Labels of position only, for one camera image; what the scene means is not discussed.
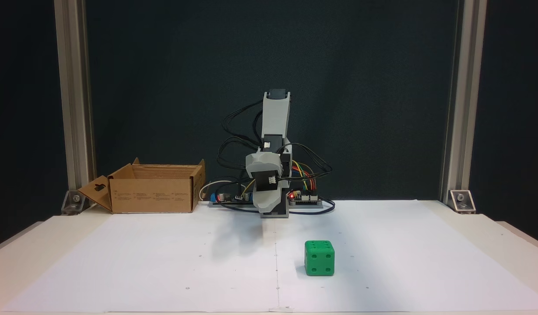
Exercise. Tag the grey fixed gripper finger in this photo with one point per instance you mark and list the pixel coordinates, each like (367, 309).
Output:
(266, 201)

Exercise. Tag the green die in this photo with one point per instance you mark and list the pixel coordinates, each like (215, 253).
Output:
(319, 260)

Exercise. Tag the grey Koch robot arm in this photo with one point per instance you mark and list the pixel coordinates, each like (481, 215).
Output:
(275, 118)

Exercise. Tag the circuit board with blue parts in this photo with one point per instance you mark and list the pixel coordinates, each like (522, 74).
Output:
(227, 199)

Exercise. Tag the brown cardboard box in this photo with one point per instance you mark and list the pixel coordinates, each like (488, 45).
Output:
(150, 194)

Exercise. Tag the metal corner bracket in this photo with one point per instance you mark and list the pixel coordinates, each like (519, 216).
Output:
(74, 202)
(462, 200)

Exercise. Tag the aluminium frame post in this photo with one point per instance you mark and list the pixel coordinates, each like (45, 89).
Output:
(463, 87)
(74, 87)

